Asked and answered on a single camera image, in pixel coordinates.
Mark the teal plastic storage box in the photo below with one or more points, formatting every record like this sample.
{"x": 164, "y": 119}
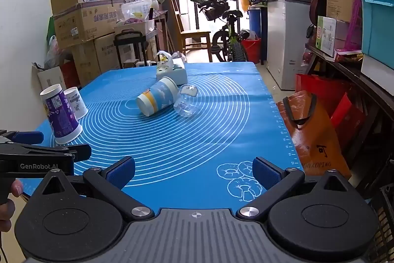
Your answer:
{"x": 378, "y": 26}

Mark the purple paper cup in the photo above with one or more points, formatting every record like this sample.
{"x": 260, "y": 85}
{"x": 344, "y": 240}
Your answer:
{"x": 61, "y": 115}

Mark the white tissue box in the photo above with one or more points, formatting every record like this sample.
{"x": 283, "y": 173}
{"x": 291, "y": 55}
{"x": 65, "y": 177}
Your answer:
{"x": 177, "y": 73}

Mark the orange shopping bag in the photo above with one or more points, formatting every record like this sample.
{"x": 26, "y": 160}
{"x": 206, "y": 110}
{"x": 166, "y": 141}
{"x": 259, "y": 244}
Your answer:
{"x": 314, "y": 140}

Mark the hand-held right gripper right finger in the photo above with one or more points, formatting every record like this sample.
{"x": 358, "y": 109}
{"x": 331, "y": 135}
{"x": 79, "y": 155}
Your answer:
{"x": 266, "y": 173}

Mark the black bicycle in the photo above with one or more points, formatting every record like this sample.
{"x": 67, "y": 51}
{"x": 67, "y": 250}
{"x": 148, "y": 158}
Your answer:
{"x": 229, "y": 32}

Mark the red bucket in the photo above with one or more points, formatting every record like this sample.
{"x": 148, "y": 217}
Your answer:
{"x": 251, "y": 50}

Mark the white printed paper cup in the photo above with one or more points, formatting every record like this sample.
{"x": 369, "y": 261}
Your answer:
{"x": 76, "y": 103}

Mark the clear plastic cup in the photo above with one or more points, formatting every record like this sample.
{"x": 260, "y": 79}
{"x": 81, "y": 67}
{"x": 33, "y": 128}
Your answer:
{"x": 185, "y": 103}

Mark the blue white patterned cup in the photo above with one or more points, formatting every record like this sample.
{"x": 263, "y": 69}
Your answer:
{"x": 157, "y": 96}

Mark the wooden chair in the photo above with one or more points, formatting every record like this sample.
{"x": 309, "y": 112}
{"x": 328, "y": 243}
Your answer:
{"x": 194, "y": 35}

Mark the black plastic crate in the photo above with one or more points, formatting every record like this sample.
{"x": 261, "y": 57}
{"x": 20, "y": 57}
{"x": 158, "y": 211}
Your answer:
{"x": 383, "y": 220}

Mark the black trolley cart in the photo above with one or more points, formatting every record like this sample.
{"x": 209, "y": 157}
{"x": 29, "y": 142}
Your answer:
{"x": 129, "y": 41}

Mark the printed brown cardboard box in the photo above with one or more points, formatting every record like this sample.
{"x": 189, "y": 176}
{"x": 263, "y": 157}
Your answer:
{"x": 101, "y": 56}

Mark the red paper bag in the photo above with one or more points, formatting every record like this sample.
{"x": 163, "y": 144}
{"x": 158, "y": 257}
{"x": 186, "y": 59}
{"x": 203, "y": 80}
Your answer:
{"x": 323, "y": 87}

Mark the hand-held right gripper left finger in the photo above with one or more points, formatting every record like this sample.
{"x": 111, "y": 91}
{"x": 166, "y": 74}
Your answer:
{"x": 120, "y": 173}

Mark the blue silicone baking mat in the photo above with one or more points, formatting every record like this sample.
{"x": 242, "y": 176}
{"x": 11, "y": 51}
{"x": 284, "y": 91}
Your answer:
{"x": 215, "y": 127}

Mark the large open cardboard box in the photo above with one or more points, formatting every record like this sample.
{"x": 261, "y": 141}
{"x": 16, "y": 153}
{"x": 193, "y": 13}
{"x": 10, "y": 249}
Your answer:
{"x": 83, "y": 23}

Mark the small open cardboard box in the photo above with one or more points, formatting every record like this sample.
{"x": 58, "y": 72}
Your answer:
{"x": 50, "y": 78}

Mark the dark wooden shelf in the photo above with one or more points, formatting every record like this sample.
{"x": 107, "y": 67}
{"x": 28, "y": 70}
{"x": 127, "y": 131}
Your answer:
{"x": 354, "y": 78}

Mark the person's left hand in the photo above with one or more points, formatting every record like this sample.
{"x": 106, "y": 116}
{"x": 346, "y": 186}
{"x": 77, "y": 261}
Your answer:
{"x": 16, "y": 188}

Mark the crumpled clear plastic bag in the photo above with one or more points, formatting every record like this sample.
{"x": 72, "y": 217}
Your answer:
{"x": 164, "y": 58}

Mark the green white carton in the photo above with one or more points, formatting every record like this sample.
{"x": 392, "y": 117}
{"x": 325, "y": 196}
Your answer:
{"x": 326, "y": 35}

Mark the blue water barrel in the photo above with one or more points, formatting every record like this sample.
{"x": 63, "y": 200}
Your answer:
{"x": 255, "y": 21}

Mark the white chest freezer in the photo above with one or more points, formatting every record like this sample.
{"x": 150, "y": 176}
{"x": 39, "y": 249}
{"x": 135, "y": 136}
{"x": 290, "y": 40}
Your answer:
{"x": 284, "y": 41}

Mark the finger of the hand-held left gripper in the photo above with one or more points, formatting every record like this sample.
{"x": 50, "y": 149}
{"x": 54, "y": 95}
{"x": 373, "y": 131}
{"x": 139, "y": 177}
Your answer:
{"x": 82, "y": 152}
{"x": 27, "y": 137}

